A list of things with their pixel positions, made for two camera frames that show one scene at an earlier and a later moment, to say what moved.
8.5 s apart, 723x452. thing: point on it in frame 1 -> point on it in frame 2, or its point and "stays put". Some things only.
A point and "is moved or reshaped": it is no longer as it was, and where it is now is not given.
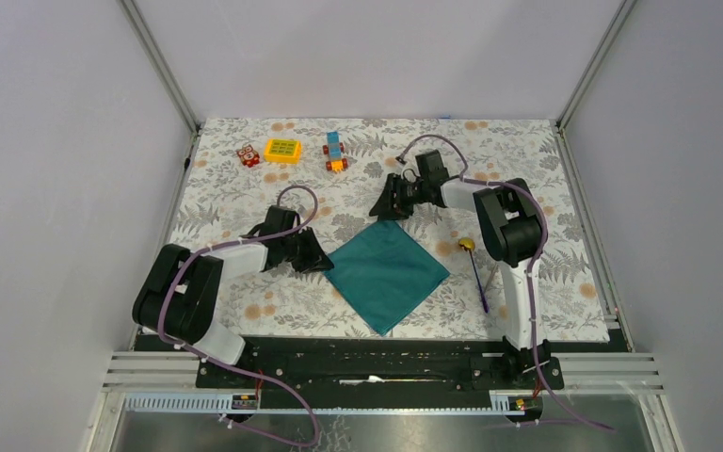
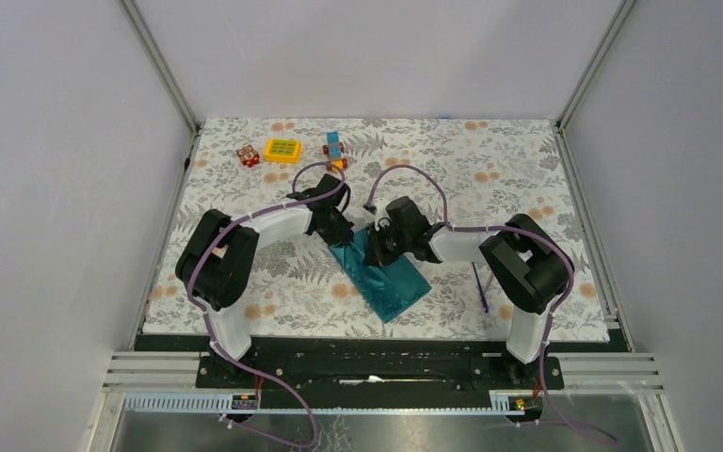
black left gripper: (315, 259) -> (341, 234)
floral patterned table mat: (247, 172) stays put
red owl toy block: (249, 156) stays put
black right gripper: (389, 208) -> (372, 256)
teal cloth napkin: (385, 273) is moved or reshaped
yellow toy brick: (282, 151) stays put
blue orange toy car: (334, 149) stays put
